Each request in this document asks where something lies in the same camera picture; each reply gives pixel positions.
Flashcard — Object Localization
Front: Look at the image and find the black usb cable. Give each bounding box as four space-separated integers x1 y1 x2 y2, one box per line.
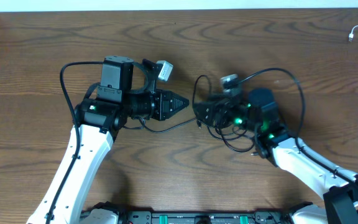
140 74 260 157

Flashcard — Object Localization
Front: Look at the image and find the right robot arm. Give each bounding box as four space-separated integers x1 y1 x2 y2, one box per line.
193 88 358 223

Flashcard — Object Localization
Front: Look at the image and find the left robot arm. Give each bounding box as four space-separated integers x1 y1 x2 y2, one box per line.
28 55 189 224

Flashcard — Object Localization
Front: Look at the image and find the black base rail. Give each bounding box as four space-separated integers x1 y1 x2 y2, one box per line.
79 201 326 224

